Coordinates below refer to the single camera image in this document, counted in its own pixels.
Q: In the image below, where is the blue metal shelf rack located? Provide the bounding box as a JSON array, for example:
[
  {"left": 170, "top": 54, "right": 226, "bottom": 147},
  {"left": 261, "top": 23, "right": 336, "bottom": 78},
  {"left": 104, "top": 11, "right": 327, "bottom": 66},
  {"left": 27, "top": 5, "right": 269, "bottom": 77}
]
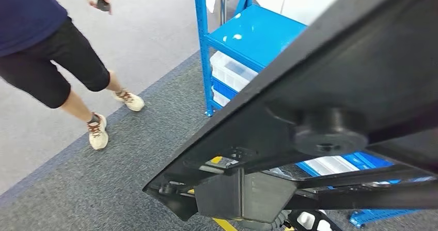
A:
[{"left": 192, "top": 0, "right": 438, "bottom": 228}]

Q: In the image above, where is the white plastic bin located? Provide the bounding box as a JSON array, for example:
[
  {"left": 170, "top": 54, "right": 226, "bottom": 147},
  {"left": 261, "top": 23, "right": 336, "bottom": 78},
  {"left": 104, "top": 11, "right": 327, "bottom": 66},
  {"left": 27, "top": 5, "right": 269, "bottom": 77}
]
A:
[
  {"left": 304, "top": 155, "right": 362, "bottom": 176},
  {"left": 211, "top": 86, "right": 231, "bottom": 107},
  {"left": 209, "top": 51, "right": 259, "bottom": 93}
]

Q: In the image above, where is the black handheld controller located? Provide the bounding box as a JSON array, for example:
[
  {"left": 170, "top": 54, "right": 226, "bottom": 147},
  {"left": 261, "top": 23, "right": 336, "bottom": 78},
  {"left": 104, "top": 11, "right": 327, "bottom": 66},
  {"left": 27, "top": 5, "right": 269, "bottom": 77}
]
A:
[{"left": 85, "top": 0, "right": 111, "bottom": 12}]

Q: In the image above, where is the black plastic plate frame part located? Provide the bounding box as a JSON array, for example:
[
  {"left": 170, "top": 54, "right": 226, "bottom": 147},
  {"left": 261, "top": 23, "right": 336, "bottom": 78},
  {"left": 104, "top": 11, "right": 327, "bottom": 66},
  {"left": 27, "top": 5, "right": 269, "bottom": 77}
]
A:
[{"left": 142, "top": 0, "right": 438, "bottom": 223}]

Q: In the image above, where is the grey metal pole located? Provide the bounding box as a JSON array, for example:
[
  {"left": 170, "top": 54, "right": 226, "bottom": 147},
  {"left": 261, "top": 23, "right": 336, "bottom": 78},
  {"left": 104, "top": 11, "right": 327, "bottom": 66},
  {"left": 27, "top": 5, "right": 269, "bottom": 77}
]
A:
[{"left": 218, "top": 0, "right": 229, "bottom": 25}]

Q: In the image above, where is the person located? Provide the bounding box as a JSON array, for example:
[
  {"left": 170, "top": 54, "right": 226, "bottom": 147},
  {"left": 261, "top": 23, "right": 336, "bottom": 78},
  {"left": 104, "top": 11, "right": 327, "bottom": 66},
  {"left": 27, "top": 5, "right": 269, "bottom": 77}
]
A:
[{"left": 0, "top": 0, "right": 146, "bottom": 151}]

